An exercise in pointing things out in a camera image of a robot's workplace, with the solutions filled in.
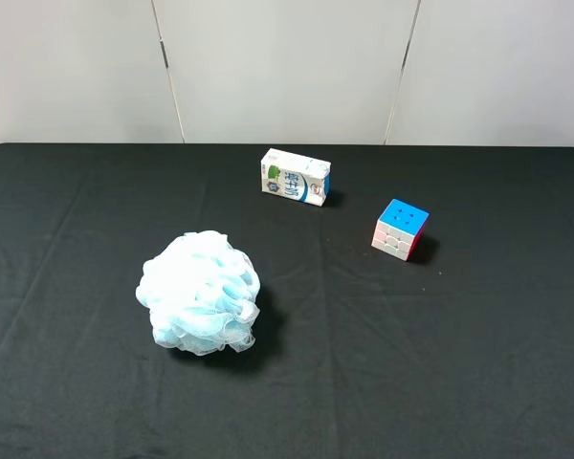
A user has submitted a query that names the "multicoloured puzzle cube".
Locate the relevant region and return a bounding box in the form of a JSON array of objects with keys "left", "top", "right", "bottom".
[{"left": 371, "top": 199, "right": 429, "bottom": 261}]

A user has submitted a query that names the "white blue milk carton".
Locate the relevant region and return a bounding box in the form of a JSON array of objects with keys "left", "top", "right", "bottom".
[{"left": 260, "top": 148, "right": 331, "bottom": 207}]

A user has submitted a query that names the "blue white bath loofah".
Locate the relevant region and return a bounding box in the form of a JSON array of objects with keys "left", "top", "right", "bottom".
[{"left": 135, "top": 230, "right": 260, "bottom": 357}]

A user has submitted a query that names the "black tablecloth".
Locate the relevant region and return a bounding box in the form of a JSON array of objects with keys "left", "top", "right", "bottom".
[{"left": 0, "top": 143, "right": 574, "bottom": 458}]

